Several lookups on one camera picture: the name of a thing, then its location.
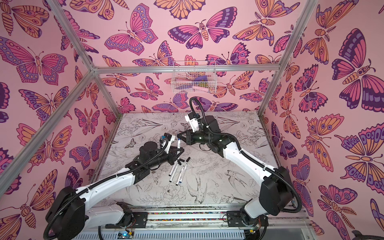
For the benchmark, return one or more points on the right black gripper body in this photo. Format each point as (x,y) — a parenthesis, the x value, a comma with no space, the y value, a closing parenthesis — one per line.
(188,136)

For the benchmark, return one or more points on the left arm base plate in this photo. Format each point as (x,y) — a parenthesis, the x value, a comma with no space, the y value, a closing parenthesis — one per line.
(135,220)

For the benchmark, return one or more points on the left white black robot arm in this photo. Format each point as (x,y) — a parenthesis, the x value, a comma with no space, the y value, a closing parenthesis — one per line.
(73,209)

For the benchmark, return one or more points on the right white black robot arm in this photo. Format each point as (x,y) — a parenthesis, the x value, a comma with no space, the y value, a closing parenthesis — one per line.
(276,194)

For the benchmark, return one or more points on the small green circuit board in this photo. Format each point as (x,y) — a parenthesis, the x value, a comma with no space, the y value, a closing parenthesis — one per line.
(125,235)

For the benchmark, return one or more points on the white wire basket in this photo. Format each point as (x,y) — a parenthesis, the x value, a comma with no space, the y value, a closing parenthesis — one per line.
(194,77)

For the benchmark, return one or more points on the aluminium rail base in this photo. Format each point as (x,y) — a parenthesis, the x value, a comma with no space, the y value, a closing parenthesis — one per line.
(206,224)

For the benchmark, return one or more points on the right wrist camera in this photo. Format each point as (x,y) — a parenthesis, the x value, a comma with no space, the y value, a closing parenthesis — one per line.
(194,121)

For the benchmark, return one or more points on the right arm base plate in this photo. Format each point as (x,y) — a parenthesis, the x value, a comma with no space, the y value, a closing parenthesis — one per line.
(240,219)

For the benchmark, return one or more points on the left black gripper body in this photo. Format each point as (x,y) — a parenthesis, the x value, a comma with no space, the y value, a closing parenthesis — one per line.
(160,157)

